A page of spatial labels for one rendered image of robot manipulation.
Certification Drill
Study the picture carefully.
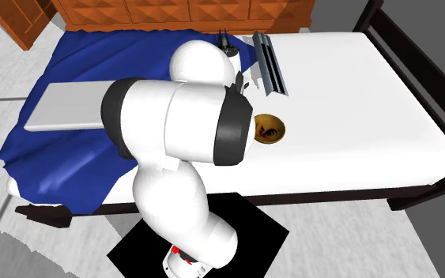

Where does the grey flat slab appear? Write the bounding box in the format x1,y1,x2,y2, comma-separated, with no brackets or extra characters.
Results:
23,80,120,133

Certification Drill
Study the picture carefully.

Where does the yellow bowl with rooster picture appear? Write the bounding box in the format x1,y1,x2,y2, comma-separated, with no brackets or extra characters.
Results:
251,113,287,145

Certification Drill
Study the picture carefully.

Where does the orange wooden dresser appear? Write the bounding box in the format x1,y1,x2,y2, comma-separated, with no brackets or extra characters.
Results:
50,0,317,35

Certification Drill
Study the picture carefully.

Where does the orange wooden cabinet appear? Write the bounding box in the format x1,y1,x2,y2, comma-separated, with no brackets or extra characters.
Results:
0,0,58,52

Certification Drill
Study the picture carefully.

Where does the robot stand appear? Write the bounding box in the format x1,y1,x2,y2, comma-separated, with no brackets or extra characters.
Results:
106,192,291,278

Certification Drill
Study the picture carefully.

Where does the blue blanket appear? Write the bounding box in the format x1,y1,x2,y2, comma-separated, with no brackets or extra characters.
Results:
0,28,260,216

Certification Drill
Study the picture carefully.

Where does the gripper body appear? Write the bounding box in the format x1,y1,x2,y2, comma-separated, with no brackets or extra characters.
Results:
217,37,239,58

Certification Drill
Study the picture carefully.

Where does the grey striped flat box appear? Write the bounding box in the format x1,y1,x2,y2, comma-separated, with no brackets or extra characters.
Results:
251,30,289,98

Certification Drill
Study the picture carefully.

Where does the bed with white mattress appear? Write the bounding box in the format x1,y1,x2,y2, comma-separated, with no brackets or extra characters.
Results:
0,0,445,229

